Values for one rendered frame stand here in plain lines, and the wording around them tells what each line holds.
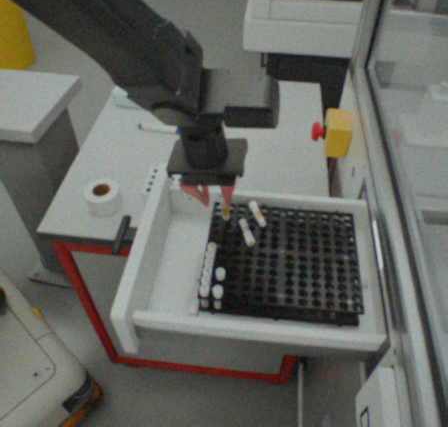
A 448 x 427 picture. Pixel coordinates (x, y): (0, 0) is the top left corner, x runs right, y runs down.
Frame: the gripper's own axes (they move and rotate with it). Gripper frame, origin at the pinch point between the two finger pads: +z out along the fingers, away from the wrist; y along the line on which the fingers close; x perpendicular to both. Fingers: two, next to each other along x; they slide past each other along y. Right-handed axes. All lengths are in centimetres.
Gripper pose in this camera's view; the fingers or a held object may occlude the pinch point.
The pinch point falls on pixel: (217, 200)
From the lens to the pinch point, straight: 62.3
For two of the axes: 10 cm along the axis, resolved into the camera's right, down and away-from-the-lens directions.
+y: 9.8, 0.1, -2.1
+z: 1.5, 6.7, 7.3
